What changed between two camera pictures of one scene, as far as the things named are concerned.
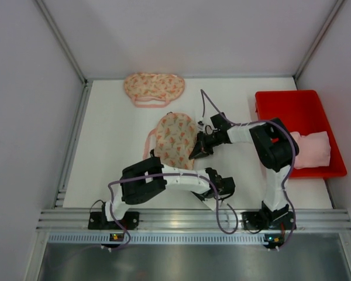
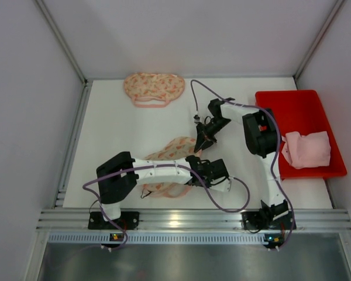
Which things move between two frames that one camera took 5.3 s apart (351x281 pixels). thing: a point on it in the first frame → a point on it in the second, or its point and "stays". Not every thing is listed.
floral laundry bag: (153, 89) stays
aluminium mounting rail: (196, 219) stays
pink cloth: (314, 150) stays
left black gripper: (212, 192) → (209, 178)
